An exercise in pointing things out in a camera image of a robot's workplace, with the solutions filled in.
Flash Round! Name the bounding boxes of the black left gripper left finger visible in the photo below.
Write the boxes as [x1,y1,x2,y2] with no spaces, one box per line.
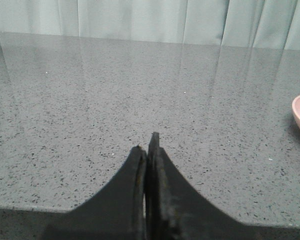
[41,146,147,240]

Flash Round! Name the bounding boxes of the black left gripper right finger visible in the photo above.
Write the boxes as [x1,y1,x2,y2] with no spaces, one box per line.
[145,132,260,240]

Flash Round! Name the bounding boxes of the white curtain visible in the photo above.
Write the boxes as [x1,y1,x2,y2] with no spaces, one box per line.
[0,0,300,50]

